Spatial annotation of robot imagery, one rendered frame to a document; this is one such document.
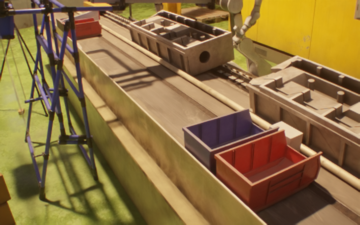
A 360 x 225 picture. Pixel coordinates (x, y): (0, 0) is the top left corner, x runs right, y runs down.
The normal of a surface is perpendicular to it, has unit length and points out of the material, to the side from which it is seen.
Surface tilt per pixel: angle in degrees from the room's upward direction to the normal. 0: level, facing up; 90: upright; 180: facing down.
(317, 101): 10
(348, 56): 90
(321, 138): 100
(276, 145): 88
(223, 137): 88
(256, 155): 88
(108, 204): 0
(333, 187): 0
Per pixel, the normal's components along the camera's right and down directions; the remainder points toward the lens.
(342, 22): -0.87, 0.23
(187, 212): -0.01, -0.89
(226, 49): 0.49, 0.39
